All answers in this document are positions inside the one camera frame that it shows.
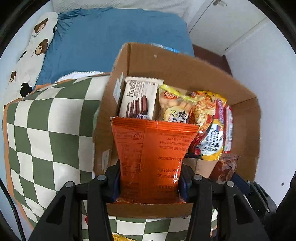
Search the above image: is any bear print pillow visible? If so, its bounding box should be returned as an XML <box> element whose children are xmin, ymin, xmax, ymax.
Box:
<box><xmin>1</xmin><ymin>11</ymin><xmax>58</xmax><ymax>109</ymax></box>

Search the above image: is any brown small snack packet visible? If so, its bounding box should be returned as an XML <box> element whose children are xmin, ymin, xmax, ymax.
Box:
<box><xmin>209</xmin><ymin>153</ymin><xmax>240</xmax><ymax>184</ymax></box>

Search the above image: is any yellow biscuit bag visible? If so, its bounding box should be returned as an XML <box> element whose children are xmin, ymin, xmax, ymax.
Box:
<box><xmin>159</xmin><ymin>84</ymin><xmax>196</xmax><ymax>123</ymax></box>

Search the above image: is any white door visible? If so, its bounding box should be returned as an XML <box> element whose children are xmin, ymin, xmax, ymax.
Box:
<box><xmin>189</xmin><ymin>0</ymin><xmax>266</xmax><ymax>56</ymax></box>

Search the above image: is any milk carton cardboard box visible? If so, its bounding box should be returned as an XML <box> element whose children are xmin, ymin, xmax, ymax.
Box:
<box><xmin>94</xmin><ymin>43</ymin><xmax>260</xmax><ymax>218</ymax></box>

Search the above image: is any blue bed sheet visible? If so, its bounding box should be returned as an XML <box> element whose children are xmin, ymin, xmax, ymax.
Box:
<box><xmin>36</xmin><ymin>8</ymin><xmax>194</xmax><ymax>85</ymax></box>

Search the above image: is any yellow snack packet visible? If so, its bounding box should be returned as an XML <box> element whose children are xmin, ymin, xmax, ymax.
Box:
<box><xmin>112</xmin><ymin>233</ymin><xmax>135</xmax><ymax>241</ymax></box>

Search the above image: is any red yellow noodle packet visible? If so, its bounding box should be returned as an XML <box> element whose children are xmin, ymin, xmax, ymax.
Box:
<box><xmin>188</xmin><ymin>91</ymin><xmax>227</xmax><ymax>161</ymax></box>

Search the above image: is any black cable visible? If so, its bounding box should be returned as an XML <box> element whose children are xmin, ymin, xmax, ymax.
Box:
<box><xmin>0</xmin><ymin>179</ymin><xmax>27</xmax><ymax>241</ymax></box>

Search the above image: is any orange snack packet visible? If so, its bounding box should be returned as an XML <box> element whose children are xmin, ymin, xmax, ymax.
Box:
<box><xmin>110</xmin><ymin>117</ymin><xmax>198</xmax><ymax>204</ymax></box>

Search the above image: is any red white snack bar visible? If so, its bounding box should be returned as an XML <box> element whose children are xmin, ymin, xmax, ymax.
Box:
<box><xmin>223</xmin><ymin>105</ymin><xmax>233</xmax><ymax>153</ymax></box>

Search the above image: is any white quilt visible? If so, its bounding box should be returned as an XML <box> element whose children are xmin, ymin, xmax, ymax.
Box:
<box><xmin>52</xmin><ymin>0</ymin><xmax>190</xmax><ymax>17</ymax></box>

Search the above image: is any Franzzi cookie box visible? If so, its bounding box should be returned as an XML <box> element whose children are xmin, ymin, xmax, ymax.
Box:
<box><xmin>119</xmin><ymin>76</ymin><xmax>164</xmax><ymax>120</ymax></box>

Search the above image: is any green white checkered mat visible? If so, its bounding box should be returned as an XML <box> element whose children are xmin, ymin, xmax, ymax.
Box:
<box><xmin>2</xmin><ymin>72</ymin><xmax>219</xmax><ymax>241</ymax></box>

